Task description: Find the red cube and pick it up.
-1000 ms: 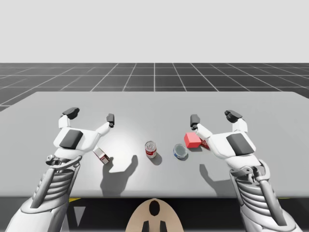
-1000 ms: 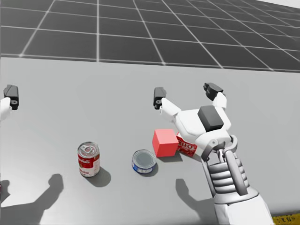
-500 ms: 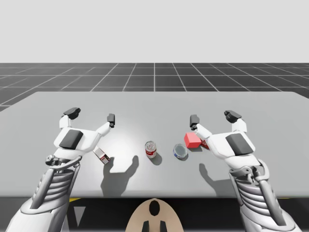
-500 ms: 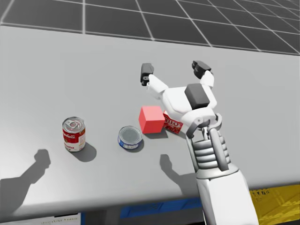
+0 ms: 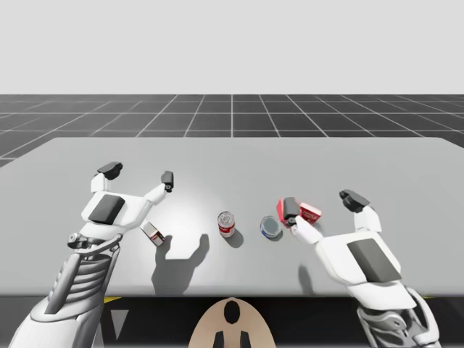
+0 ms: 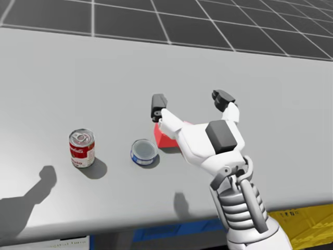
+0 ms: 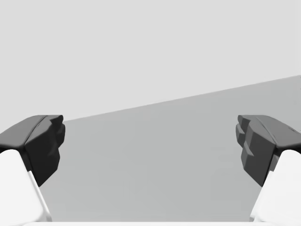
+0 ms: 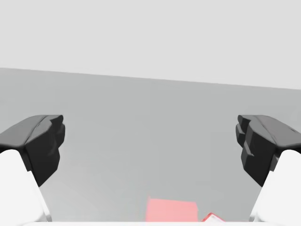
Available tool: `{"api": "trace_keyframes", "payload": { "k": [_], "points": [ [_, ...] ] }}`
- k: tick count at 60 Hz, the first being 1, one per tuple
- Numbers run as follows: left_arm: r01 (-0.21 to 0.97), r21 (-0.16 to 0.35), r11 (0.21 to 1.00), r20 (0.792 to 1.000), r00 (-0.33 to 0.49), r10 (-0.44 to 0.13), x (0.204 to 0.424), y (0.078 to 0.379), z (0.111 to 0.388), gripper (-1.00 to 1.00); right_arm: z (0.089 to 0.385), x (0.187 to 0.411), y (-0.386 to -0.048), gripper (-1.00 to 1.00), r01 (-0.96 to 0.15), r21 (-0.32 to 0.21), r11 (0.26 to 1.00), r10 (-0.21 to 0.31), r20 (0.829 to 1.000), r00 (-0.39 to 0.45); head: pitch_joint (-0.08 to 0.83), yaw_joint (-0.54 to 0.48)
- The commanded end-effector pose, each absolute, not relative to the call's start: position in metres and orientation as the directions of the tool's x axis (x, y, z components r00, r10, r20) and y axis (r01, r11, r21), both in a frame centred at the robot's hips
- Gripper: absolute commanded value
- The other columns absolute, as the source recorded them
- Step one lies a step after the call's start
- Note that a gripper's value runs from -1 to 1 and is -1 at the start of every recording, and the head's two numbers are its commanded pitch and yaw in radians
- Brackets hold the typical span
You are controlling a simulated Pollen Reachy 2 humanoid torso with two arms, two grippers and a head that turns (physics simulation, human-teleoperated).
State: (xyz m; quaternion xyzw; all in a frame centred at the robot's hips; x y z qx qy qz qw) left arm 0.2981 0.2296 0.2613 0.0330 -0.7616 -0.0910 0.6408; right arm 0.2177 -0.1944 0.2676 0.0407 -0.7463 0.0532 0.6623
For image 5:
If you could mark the pink cube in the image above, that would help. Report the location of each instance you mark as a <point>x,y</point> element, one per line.
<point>280,209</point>

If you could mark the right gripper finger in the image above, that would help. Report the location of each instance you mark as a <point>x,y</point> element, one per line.
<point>357,201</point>
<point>291,210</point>

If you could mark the blue flat can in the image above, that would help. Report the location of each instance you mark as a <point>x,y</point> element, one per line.
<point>270,227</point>

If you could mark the red and white carton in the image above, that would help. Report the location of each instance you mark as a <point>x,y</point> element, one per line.
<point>154,235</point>

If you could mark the red and white can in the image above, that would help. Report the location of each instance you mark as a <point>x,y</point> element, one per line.
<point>227,226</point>

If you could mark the tan robot part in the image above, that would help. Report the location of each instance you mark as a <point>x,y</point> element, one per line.
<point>210,326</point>

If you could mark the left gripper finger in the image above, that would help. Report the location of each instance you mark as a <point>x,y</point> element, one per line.
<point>167,179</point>
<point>108,170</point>

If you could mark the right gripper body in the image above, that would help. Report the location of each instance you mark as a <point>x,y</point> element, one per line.
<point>366,261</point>

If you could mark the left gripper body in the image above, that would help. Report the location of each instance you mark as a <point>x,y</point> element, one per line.
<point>105,210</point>

